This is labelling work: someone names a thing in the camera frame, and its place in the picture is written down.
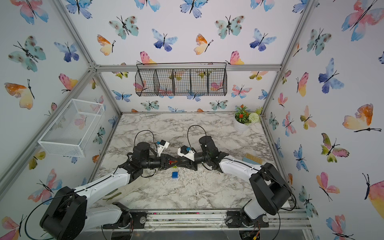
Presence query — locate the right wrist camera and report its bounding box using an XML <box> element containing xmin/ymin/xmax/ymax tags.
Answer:
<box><xmin>178</xmin><ymin>146</ymin><xmax>196</xmax><ymax>161</ymax></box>

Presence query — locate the potted flower plant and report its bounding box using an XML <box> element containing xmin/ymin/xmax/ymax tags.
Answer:
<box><xmin>234</xmin><ymin>105</ymin><xmax>263</xmax><ymax>133</ymax></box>

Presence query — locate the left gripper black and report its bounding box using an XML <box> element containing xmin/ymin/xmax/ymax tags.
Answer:
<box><xmin>141</xmin><ymin>155</ymin><xmax>181</xmax><ymax>171</ymax></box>

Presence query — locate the tan and teal sponge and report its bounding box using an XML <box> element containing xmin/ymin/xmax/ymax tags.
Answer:
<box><xmin>243</xmin><ymin>153</ymin><xmax>264</xmax><ymax>165</ymax></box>

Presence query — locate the white mesh basket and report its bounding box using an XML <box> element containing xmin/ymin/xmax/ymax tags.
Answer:
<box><xmin>38</xmin><ymin>99</ymin><xmax>105</xmax><ymax>158</ymax></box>

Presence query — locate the black wire basket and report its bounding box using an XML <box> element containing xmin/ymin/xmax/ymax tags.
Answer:
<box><xmin>134</xmin><ymin>62</ymin><xmax>228</xmax><ymax>97</ymax></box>

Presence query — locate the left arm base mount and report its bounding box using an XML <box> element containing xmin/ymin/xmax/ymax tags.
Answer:
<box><xmin>103</xmin><ymin>202</ymin><xmax>148</xmax><ymax>230</ymax></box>

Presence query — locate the aluminium front rail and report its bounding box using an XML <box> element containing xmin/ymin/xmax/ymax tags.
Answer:
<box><xmin>68</xmin><ymin>208</ymin><xmax>312</xmax><ymax>235</ymax></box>

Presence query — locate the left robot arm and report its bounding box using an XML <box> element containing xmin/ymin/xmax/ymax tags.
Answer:
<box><xmin>40</xmin><ymin>142</ymin><xmax>184</xmax><ymax>240</ymax></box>

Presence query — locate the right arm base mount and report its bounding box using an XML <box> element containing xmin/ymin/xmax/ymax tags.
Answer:
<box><xmin>225</xmin><ymin>209</ymin><xmax>269</xmax><ymax>228</ymax></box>

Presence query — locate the blue lego brick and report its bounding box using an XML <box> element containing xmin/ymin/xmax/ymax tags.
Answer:
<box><xmin>172</xmin><ymin>172</ymin><xmax>179</xmax><ymax>179</ymax></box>

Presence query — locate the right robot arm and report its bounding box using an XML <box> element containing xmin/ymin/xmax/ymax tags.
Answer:
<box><xmin>178</xmin><ymin>136</ymin><xmax>292</xmax><ymax>221</ymax></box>

